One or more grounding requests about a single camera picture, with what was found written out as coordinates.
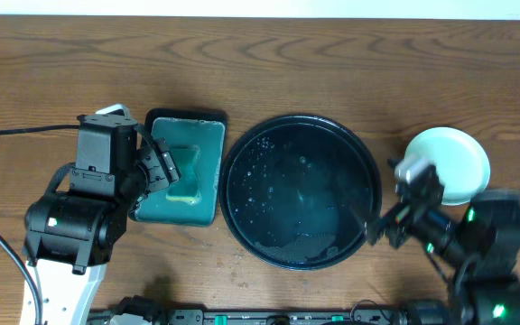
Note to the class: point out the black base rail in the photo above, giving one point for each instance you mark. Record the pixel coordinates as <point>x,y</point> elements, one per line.
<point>138,310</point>

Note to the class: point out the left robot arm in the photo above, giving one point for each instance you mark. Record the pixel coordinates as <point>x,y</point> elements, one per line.
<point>72,229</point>

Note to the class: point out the black rectangular water tray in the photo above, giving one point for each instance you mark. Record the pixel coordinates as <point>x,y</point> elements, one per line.
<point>207,130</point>

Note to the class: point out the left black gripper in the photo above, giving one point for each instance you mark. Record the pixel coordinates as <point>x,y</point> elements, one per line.
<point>159,163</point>

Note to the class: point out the mint green plate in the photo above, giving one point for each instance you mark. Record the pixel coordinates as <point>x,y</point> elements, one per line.
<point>461,162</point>

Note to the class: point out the yellow green sponge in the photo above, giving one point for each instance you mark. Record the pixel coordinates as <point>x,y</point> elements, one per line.
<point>187,188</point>

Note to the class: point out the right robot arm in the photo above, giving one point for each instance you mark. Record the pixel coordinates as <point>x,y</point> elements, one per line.
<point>481,248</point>

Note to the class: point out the black round tray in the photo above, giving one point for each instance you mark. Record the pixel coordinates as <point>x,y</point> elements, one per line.
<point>291,189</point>

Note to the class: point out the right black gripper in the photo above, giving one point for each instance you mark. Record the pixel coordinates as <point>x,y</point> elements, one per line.
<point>395,218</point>

